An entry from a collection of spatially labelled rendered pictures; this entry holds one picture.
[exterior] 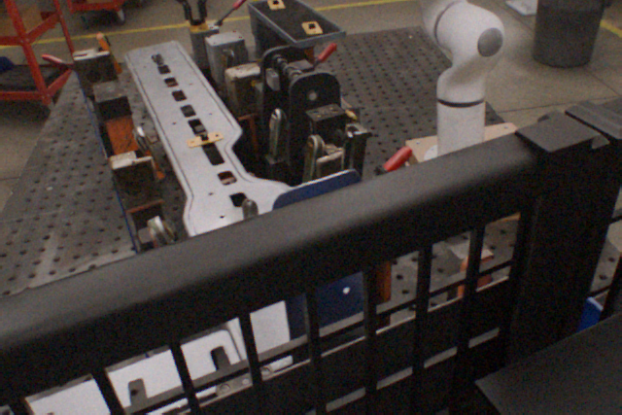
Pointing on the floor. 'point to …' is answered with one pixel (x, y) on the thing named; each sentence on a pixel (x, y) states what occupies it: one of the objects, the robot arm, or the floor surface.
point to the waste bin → (571, 1)
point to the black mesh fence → (452, 193)
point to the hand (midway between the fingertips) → (194, 13)
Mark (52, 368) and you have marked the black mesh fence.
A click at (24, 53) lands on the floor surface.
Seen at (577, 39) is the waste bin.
